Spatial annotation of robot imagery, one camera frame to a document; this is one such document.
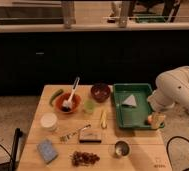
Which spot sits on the metal cup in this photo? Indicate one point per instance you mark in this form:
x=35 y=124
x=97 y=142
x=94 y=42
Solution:
x=121 y=149

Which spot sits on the dark purple bowl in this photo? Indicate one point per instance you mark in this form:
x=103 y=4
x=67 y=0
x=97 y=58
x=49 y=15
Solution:
x=100 y=92

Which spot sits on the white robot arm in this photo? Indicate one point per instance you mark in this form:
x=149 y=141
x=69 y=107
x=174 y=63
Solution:
x=172 y=87

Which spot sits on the green cucumber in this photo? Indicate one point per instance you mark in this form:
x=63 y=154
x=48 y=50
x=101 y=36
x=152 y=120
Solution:
x=56 y=94

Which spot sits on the orange fruit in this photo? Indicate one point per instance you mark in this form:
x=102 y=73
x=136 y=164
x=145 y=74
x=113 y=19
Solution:
x=149 y=119

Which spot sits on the silver fork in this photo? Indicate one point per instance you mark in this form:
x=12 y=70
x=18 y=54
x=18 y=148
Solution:
x=70 y=135

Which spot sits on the black chair frame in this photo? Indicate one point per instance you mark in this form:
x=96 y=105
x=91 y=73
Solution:
x=13 y=153

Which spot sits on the blue sponge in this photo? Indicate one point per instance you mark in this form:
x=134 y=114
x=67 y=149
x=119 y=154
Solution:
x=47 y=151

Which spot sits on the small green cup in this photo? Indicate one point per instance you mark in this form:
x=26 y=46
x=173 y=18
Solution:
x=89 y=106

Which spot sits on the dark rectangular block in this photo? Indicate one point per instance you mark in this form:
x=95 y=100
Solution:
x=90 y=136

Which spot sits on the yellow banana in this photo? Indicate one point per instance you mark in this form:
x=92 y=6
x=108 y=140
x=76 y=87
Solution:
x=103 y=120

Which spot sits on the white lidded container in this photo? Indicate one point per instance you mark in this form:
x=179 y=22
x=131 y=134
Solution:
x=48 y=121

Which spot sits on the green tray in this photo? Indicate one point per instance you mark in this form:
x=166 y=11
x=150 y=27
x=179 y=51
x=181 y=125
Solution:
x=127 y=117

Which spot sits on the orange bowl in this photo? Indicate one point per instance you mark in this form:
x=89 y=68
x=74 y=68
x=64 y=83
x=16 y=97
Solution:
x=76 y=100

